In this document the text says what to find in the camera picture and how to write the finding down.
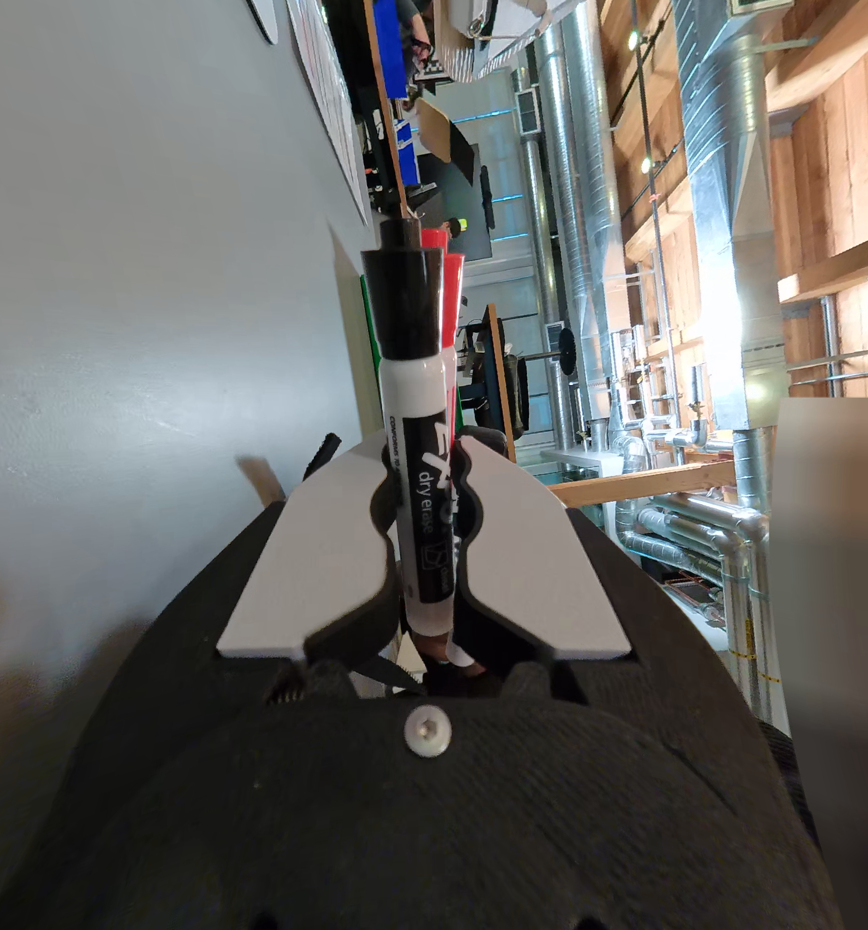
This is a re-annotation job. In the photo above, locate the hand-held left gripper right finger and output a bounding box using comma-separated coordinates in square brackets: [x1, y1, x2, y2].
[454, 434, 633, 661]

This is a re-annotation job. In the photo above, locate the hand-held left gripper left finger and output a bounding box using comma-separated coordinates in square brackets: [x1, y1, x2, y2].
[217, 434, 400, 661]

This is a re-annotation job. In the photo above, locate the black hook-and-loop strap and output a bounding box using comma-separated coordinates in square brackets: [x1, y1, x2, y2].
[302, 432, 424, 697]

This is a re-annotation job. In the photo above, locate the black dry-erase marker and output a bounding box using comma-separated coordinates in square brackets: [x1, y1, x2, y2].
[360, 217, 465, 642]

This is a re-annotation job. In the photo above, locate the red dry-erase marker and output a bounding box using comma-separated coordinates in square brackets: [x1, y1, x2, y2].
[419, 227, 469, 444]

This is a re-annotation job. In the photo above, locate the silver ducts bundle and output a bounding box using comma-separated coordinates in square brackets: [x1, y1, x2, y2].
[614, 497, 740, 586]

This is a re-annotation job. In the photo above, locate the person's right hand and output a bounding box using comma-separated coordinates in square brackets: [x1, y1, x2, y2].
[416, 634, 489, 680]

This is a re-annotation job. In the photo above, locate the wooden handrail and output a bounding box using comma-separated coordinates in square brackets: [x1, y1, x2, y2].
[549, 459, 739, 511]

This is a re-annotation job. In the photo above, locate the shiny steel pipe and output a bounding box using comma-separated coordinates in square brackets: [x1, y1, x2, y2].
[648, 429, 784, 720]

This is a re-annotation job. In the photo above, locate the black round fan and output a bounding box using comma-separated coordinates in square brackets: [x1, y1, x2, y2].
[510, 327, 580, 376]

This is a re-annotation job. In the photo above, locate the green plastic bin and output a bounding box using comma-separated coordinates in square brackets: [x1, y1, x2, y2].
[360, 272, 470, 431]

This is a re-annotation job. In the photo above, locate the blue plastic bin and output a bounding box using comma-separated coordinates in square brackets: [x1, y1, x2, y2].
[372, 0, 419, 188]

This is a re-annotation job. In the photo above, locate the vertical silver duct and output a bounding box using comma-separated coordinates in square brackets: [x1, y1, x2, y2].
[532, 0, 627, 437]

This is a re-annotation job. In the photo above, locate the white wall board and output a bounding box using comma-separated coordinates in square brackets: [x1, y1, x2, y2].
[287, 0, 371, 226]

